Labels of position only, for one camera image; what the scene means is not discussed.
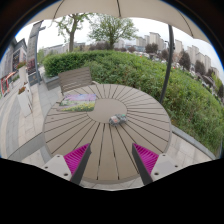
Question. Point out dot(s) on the beige patio umbrella canopy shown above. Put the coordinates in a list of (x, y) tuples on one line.
[(100, 8)]

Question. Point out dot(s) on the tall dark sign pillar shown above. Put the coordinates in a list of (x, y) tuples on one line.
[(33, 50)]

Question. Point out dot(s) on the green hedge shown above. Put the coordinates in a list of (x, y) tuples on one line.
[(133, 75)]

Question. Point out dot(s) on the grey slatted outdoor chair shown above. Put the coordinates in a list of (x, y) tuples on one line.
[(75, 79)]

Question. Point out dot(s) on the slim sparse-leafed tree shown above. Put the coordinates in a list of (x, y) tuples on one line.
[(71, 36)]

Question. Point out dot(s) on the floral print mouse pad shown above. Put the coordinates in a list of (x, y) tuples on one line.
[(78, 102)]

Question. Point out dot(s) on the round leafy tree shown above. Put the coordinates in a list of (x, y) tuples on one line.
[(111, 30)]

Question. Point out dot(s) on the white flower planter box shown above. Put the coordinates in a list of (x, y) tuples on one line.
[(22, 73), (25, 101)]

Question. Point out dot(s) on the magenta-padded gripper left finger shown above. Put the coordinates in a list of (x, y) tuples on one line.
[(58, 165)]

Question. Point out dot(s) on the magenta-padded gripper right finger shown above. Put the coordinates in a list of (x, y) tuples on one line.
[(165, 165)]

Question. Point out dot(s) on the distant apartment buildings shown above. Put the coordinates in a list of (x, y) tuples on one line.
[(193, 55)]

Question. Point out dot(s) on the dark shopfront building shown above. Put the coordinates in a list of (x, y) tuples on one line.
[(15, 58)]

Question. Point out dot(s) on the dark curved umbrella pole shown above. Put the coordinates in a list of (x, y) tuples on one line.
[(169, 60)]

